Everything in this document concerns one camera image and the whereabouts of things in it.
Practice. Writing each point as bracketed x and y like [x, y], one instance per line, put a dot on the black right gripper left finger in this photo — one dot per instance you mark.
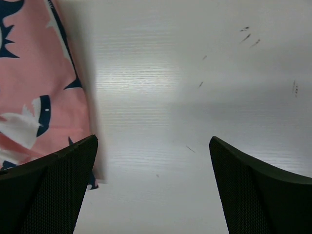
[44, 196]

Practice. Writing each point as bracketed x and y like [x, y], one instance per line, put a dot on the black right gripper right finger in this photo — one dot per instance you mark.
[258, 198]

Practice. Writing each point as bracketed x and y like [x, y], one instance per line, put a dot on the pink shark print shorts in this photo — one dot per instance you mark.
[43, 106]

